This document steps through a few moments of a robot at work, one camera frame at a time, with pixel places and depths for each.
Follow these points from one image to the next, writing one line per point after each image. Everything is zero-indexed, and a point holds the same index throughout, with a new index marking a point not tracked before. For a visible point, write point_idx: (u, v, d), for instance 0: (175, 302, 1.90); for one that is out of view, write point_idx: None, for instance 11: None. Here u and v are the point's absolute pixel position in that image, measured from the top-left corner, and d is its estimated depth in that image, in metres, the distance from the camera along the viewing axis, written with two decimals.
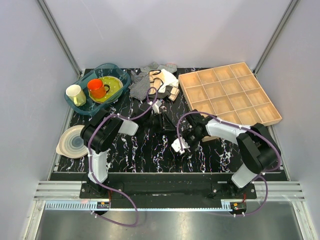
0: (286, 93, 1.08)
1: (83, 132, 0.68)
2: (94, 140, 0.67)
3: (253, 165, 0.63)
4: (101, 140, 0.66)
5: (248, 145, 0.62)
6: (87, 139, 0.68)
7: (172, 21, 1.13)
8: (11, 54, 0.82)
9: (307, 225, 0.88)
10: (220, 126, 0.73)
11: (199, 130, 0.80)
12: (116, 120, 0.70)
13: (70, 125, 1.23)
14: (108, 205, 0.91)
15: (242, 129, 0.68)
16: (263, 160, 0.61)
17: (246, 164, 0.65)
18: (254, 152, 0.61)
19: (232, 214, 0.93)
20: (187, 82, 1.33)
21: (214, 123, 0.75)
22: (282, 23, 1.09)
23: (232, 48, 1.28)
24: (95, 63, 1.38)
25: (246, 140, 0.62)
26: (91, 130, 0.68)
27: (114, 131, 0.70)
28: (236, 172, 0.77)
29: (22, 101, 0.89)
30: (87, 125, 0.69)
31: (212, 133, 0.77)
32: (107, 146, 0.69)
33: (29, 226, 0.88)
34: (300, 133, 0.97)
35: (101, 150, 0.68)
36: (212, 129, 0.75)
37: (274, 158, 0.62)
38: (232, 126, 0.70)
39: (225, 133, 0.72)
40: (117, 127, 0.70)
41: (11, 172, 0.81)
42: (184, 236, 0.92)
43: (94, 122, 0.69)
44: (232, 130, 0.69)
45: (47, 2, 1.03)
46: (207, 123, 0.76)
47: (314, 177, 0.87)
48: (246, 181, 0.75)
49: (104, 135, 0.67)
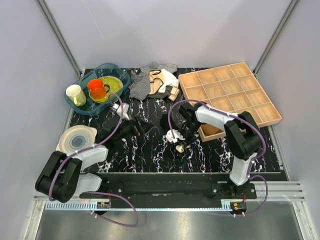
0: (286, 93, 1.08)
1: (40, 185, 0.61)
2: (53, 192, 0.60)
3: (238, 151, 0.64)
4: (61, 191, 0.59)
5: (234, 133, 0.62)
6: (45, 191, 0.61)
7: (172, 21, 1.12)
8: (11, 54, 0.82)
9: (307, 225, 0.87)
10: (209, 113, 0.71)
11: (189, 116, 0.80)
12: (74, 162, 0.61)
13: (71, 125, 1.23)
14: (108, 205, 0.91)
15: (230, 117, 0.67)
16: (248, 146, 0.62)
17: (232, 150, 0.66)
18: (239, 139, 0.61)
19: (232, 214, 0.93)
20: (187, 82, 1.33)
21: (203, 109, 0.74)
22: (281, 23, 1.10)
23: (232, 49, 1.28)
24: (95, 63, 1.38)
25: (232, 127, 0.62)
26: (47, 181, 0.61)
27: (75, 174, 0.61)
28: (232, 169, 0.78)
29: (22, 101, 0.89)
30: (42, 177, 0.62)
31: (202, 120, 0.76)
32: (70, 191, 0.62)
33: (29, 226, 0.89)
34: (300, 133, 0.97)
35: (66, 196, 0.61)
36: (201, 116, 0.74)
37: (258, 144, 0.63)
38: (220, 114, 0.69)
39: (214, 120, 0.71)
40: (76, 170, 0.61)
41: (11, 172, 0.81)
42: (184, 236, 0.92)
43: (47, 171, 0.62)
44: (220, 117, 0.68)
45: (48, 2, 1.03)
46: (197, 109, 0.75)
47: (314, 177, 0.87)
48: (241, 176, 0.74)
49: (61, 185, 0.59)
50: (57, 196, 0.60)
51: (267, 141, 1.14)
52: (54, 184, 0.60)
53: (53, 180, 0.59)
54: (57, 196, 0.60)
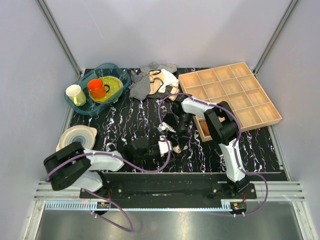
0: (286, 93, 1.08)
1: (48, 162, 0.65)
2: (52, 176, 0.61)
3: (217, 137, 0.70)
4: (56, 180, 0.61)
5: (212, 119, 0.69)
6: (48, 171, 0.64)
7: (172, 21, 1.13)
8: (11, 54, 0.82)
9: (307, 225, 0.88)
10: (193, 103, 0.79)
11: (176, 107, 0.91)
12: (84, 162, 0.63)
13: (71, 125, 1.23)
14: (108, 205, 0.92)
15: (210, 106, 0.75)
16: (225, 131, 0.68)
17: (211, 135, 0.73)
18: (216, 125, 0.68)
19: (232, 214, 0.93)
20: (187, 82, 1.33)
21: (188, 100, 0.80)
22: (281, 23, 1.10)
23: (232, 49, 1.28)
24: (95, 63, 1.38)
25: (211, 114, 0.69)
26: (54, 162, 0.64)
27: (77, 174, 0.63)
28: (227, 167, 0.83)
29: (22, 100, 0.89)
30: (53, 157, 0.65)
31: (187, 110, 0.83)
32: (63, 186, 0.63)
33: (29, 226, 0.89)
34: (300, 134, 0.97)
35: (56, 187, 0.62)
36: (186, 106, 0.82)
37: (235, 130, 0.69)
38: (202, 103, 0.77)
39: (197, 109, 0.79)
40: (80, 171, 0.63)
41: (11, 172, 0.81)
42: (184, 236, 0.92)
43: (60, 155, 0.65)
44: (202, 107, 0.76)
45: (47, 2, 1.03)
46: (182, 100, 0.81)
47: (314, 177, 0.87)
48: (233, 168, 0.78)
49: (62, 175, 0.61)
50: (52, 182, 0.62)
51: (267, 141, 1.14)
52: (57, 170, 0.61)
53: (59, 166, 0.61)
54: (53, 181, 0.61)
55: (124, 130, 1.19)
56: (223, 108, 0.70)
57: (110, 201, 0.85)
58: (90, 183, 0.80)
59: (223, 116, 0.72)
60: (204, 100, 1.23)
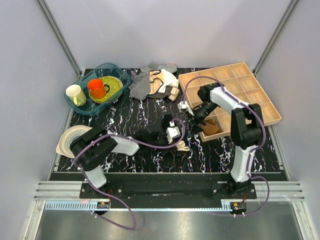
0: (286, 94, 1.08)
1: (75, 145, 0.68)
2: (81, 157, 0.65)
3: (236, 138, 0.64)
4: (87, 160, 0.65)
5: (238, 119, 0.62)
6: (76, 153, 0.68)
7: (172, 21, 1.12)
8: (11, 53, 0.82)
9: (307, 225, 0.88)
10: (223, 96, 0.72)
11: (204, 93, 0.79)
12: (110, 141, 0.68)
13: (70, 125, 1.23)
14: (108, 205, 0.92)
15: (239, 105, 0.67)
16: (247, 135, 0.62)
17: (231, 134, 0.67)
18: (240, 127, 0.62)
19: (232, 214, 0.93)
20: (187, 82, 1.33)
21: (219, 91, 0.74)
22: (281, 23, 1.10)
23: (232, 49, 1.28)
24: (95, 63, 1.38)
25: (239, 114, 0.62)
26: (81, 145, 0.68)
27: (105, 152, 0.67)
28: (233, 166, 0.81)
29: (22, 101, 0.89)
30: (79, 139, 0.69)
31: (214, 99, 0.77)
32: (93, 165, 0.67)
33: (29, 226, 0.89)
34: (300, 133, 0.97)
35: (86, 167, 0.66)
36: (214, 95, 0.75)
37: (258, 138, 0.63)
38: (233, 99, 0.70)
39: (224, 103, 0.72)
40: (108, 149, 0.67)
41: (11, 171, 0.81)
42: (184, 236, 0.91)
43: (86, 137, 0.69)
44: (232, 102, 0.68)
45: (48, 2, 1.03)
46: (212, 88, 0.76)
47: (314, 177, 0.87)
48: (240, 170, 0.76)
49: (91, 155, 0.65)
50: (81, 162, 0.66)
51: (267, 141, 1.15)
52: (85, 151, 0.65)
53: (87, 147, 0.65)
54: (83, 162, 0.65)
55: (124, 130, 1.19)
56: (253, 111, 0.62)
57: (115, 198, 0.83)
58: (98, 177, 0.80)
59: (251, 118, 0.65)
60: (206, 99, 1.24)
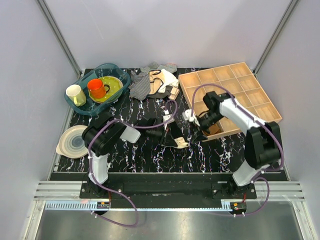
0: (286, 93, 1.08)
1: (86, 133, 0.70)
2: (95, 143, 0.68)
3: (252, 158, 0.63)
4: (101, 144, 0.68)
5: (255, 139, 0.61)
6: (89, 140, 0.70)
7: (172, 21, 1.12)
8: (11, 54, 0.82)
9: (307, 225, 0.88)
10: (236, 111, 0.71)
11: (212, 104, 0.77)
12: (119, 126, 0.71)
13: (70, 125, 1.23)
14: (108, 205, 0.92)
15: (255, 123, 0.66)
16: (264, 157, 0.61)
17: (246, 155, 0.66)
18: (256, 147, 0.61)
19: (232, 214, 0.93)
20: (187, 82, 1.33)
21: (230, 104, 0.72)
22: (281, 23, 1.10)
23: (232, 49, 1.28)
24: (95, 63, 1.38)
25: (255, 134, 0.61)
26: (92, 133, 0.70)
27: (117, 136, 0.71)
28: (237, 170, 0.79)
29: (22, 101, 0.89)
30: (89, 127, 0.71)
31: (223, 112, 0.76)
32: (106, 149, 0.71)
33: (29, 226, 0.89)
34: (300, 134, 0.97)
35: (101, 153, 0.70)
36: (225, 109, 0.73)
37: (275, 158, 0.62)
38: (247, 116, 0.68)
39: (238, 118, 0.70)
40: (119, 132, 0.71)
41: (11, 171, 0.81)
42: (184, 236, 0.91)
43: (96, 124, 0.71)
44: (246, 120, 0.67)
45: (48, 2, 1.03)
46: (222, 100, 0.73)
47: (314, 177, 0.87)
48: (245, 179, 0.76)
49: (105, 139, 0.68)
50: (95, 148, 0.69)
51: None
52: (98, 137, 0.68)
53: (100, 133, 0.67)
54: (97, 147, 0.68)
55: None
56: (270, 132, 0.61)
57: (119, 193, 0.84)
58: (101, 171, 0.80)
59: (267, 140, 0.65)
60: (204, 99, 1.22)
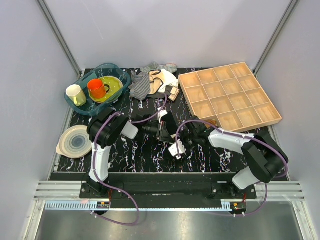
0: (286, 94, 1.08)
1: (91, 126, 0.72)
2: (101, 135, 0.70)
3: (261, 175, 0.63)
4: (107, 135, 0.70)
5: (254, 155, 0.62)
6: (94, 133, 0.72)
7: (172, 21, 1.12)
8: (11, 54, 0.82)
9: (307, 225, 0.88)
10: (223, 136, 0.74)
11: (202, 142, 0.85)
12: (121, 118, 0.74)
13: (70, 125, 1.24)
14: (108, 205, 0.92)
15: (246, 139, 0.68)
16: (271, 168, 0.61)
17: (254, 174, 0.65)
18: (260, 162, 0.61)
19: (232, 214, 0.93)
20: (187, 82, 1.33)
21: (216, 134, 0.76)
22: (281, 23, 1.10)
23: (232, 49, 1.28)
24: (95, 63, 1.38)
25: (252, 149, 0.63)
26: (96, 126, 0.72)
27: (120, 128, 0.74)
28: (239, 174, 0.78)
29: (22, 100, 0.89)
30: (94, 121, 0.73)
31: (216, 144, 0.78)
32: (111, 141, 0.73)
33: (29, 226, 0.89)
34: (300, 134, 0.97)
35: (107, 144, 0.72)
36: (215, 139, 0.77)
37: (281, 166, 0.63)
38: (235, 136, 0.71)
39: (229, 143, 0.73)
40: (122, 125, 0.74)
41: (11, 172, 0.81)
42: (184, 236, 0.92)
43: (100, 117, 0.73)
44: (236, 140, 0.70)
45: (48, 2, 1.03)
46: (210, 134, 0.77)
47: (314, 178, 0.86)
48: (248, 183, 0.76)
49: (110, 131, 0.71)
50: (101, 139, 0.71)
51: None
52: (104, 129, 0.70)
53: (105, 124, 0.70)
54: (103, 139, 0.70)
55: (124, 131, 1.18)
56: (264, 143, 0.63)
57: (130, 196, 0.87)
58: (104, 166, 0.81)
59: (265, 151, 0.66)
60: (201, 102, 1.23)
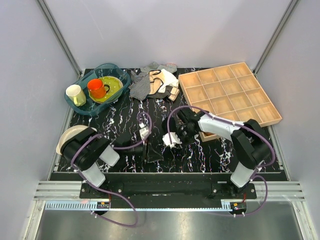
0: (286, 94, 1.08)
1: (67, 147, 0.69)
2: (77, 157, 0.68)
3: (247, 161, 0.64)
4: (83, 159, 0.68)
5: (242, 142, 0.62)
6: (69, 154, 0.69)
7: (172, 21, 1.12)
8: (11, 53, 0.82)
9: (307, 225, 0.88)
10: (213, 122, 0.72)
11: (192, 126, 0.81)
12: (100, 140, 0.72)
13: (71, 125, 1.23)
14: (108, 205, 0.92)
15: (235, 126, 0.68)
16: (257, 155, 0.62)
17: (240, 159, 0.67)
18: (247, 149, 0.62)
19: (232, 214, 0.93)
20: (187, 82, 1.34)
21: (207, 119, 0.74)
22: (281, 23, 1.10)
23: (232, 49, 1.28)
24: (95, 63, 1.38)
25: (240, 136, 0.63)
26: (73, 147, 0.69)
27: (98, 150, 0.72)
28: (234, 172, 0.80)
29: (22, 100, 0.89)
30: (70, 141, 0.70)
31: (205, 128, 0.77)
32: (88, 163, 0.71)
33: (29, 226, 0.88)
34: (300, 133, 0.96)
35: (83, 167, 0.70)
36: (205, 124, 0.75)
37: (267, 152, 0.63)
38: (225, 122, 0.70)
39: (218, 129, 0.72)
40: (100, 147, 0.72)
41: (11, 171, 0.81)
42: (184, 236, 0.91)
43: (78, 139, 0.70)
44: (226, 126, 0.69)
45: (48, 2, 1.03)
46: (199, 119, 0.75)
47: (314, 177, 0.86)
48: (244, 179, 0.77)
49: (86, 155, 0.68)
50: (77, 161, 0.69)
51: None
52: (80, 152, 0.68)
53: (82, 148, 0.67)
54: (79, 161, 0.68)
55: (124, 130, 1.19)
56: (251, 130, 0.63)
57: (125, 199, 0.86)
58: (95, 175, 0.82)
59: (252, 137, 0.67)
60: (199, 103, 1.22)
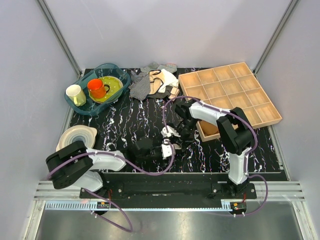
0: (286, 94, 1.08)
1: (50, 160, 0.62)
2: (54, 174, 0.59)
3: (231, 146, 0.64)
4: (59, 178, 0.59)
5: (227, 128, 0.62)
6: (50, 169, 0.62)
7: (172, 21, 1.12)
8: (10, 53, 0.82)
9: (307, 225, 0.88)
10: (203, 109, 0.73)
11: (183, 112, 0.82)
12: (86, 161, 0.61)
13: (70, 125, 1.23)
14: (108, 205, 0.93)
15: (222, 113, 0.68)
16: (241, 141, 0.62)
17: (224, 144, 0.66)
18: (231, 134, 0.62)
19: (232, 214, 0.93)
20: (187, 82, 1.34)
21: (196, 106, 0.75)
22: (281, 23, 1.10)
23: (232, 49, 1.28)
24: (95, 63, 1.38)
25: (224, 122, 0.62)
26: (56, 161, 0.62)
27: (80, 172, 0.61)
28: (230, 169, 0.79)
29: (22, 100, 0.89)
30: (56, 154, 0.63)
31: (195, 115, 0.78)
32: (65, 184, 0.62)
33: (29, 226, 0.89)
34: (300, 134, 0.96)
35: (59, 186, 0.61)
36: (194, 111, 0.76)
37: (250, 138, 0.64)
38: (213, 109, 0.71)
39: (207, 116, 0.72)
40: (83, 169, 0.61)
41: (11, 171, 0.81)
42: (184, 236, 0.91)
43: (62, 153, 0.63)
44: (213, 113, 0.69)
45: (48, 2, 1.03)
46: (190, 105, 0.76)
47: (314, 177, 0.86)
48: (239, 175, 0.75)
49: (64, 174, 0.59)
50: (54, 180, 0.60)
51: (267, 141, 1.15)
52: (59, 169, 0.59)
53: (61, 165, 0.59)
54: (54, 179, 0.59)
55: (124, 130, 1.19)
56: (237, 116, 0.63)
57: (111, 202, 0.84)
58: (91, 183, 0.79)
59: (237, 123, 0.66)
60: (204, 100, 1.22)
